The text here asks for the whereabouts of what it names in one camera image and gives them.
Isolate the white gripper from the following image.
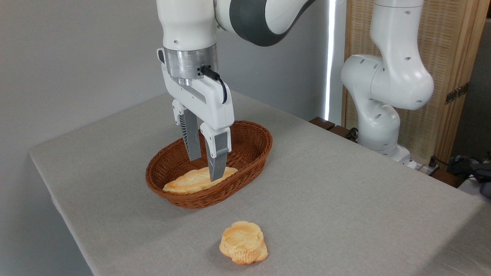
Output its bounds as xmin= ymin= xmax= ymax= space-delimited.
xmin=160 ymin=63 xmax=235 ymax=182

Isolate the round golden bread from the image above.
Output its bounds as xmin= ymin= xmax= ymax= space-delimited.
xmin=219 ymin=221 xmax=269 ymax=265

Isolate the long golden bread loaf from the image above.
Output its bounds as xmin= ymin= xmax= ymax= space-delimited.
xmin=163 ymin=166 xmax=239 ymax=194

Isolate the brown oval wicker basket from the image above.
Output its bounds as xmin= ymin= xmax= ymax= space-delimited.
xmin=145 ymin=120 xmax=273 ymax=209

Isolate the dark brown wooden block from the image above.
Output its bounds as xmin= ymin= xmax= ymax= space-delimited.
xmin=330 ymin=125 xmax=352 ymax=139
xmin=309 ymin=117 xmax=336 ymax=131

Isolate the grey tablecloth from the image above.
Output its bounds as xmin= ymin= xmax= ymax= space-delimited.
xmin=29 ymin=90 xmax=491 ymax=276

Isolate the white power strip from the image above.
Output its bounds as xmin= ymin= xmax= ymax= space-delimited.
xmin=406 ymin=159 xmax=440 ymax=177

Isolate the brown wooden board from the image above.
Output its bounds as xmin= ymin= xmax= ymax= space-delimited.
xmin=432 ymin=169 xmax=468 ymax=189

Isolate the metal screen hinge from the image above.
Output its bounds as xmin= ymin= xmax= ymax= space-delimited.
xmin=445 ymin=82 xmax=469 ymax=105

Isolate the wooden folding screen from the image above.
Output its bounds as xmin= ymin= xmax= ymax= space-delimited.
xmin=341 ymin=0 xmax=491 ymax=165

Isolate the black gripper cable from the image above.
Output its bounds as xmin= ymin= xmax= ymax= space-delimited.
xmin=199 ymin=66 xmax=228 ymax=104

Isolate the black cable bundle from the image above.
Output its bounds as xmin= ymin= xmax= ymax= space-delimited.
xmin=437 ymin=153 xmax=491 ymax=199

